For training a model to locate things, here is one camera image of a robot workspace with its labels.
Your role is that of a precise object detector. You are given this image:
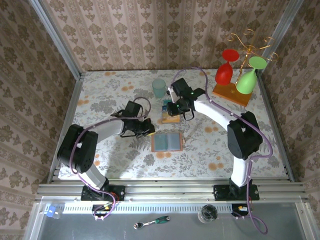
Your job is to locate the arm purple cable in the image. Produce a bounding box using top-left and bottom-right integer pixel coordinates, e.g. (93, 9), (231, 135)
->
(70, 96), (153, 222)
(170, 65), (274, 235)

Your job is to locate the green wine glass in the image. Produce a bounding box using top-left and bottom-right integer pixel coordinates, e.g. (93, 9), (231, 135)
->
(235, 55), (267, 95)

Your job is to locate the aluminium side rail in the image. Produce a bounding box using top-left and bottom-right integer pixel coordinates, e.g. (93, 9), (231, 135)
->
(46, 71), (86, 184)
(256, 72), (296, 183)

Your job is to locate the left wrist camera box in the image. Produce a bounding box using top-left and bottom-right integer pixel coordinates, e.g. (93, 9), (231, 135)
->
(110, 100), (144, 118)

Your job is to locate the green-handled ratchet wrench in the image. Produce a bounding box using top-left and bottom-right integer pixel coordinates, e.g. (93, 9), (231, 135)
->
(132, 215), (172, 231)

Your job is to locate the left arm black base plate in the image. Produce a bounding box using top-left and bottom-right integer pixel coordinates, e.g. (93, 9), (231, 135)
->
(80, 184), (126, 202)

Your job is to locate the aluminium frame post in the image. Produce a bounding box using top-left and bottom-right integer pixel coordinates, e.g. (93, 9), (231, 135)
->
(27, 0), (84, 79)
(256, 0), (305, 74)

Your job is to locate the gold wire glass rack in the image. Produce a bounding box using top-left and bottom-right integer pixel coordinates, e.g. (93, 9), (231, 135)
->
(211, 28), (279, 108)

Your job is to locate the floral tablecloth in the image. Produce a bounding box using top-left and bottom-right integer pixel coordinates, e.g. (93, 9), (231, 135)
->
(57, 69), (288, 180)

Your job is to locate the clear glass jar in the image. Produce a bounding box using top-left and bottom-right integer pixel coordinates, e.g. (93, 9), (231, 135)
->
(197, 203), (219, 224)

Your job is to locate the grey metal shelf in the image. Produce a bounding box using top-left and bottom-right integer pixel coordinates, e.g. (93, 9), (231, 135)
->
(23, 196), (319, 240)

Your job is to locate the white slotted cable duct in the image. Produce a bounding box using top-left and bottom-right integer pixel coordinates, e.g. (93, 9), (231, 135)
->
(44, 201), (251, 215)

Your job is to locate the black connector block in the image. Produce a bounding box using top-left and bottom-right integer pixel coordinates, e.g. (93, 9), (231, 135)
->
(230, 203), (250, 218)
(91, 203), (114, 218)

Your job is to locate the teal frosted cup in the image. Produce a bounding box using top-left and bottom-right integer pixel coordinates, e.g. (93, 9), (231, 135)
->
(151, 78), (167, 99)

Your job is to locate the small blue plastic part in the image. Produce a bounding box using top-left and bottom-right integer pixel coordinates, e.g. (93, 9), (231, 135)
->
(45, 205), (62, 220)

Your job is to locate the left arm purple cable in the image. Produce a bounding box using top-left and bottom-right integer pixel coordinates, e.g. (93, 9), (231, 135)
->
(70, 96), (153, 222)

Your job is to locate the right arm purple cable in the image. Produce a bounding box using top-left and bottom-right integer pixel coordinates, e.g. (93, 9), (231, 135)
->
(170, 65), (274, 235)

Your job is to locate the red wine glass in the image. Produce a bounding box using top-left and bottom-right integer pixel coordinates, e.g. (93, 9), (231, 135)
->
(214, 48), (240, 87)

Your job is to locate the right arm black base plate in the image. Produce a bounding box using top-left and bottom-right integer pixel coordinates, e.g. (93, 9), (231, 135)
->
(212, 183), (260, 202)

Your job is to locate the aluminium frame rail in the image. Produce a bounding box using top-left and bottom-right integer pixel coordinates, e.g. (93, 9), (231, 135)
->
(34, 178), (310, 202)

